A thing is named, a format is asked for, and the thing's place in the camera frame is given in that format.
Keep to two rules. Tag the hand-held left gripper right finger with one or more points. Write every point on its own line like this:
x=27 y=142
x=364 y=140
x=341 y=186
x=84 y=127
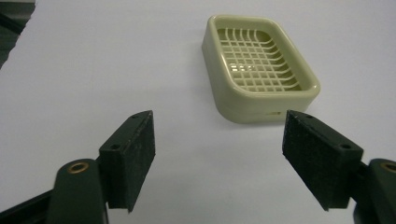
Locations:
x=317 y=158

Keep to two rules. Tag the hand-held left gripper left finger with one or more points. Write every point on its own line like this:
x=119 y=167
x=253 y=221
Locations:
x=127 y=160

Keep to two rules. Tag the pale green soap dish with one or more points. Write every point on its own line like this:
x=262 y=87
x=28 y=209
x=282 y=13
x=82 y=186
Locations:
x=260 y=70

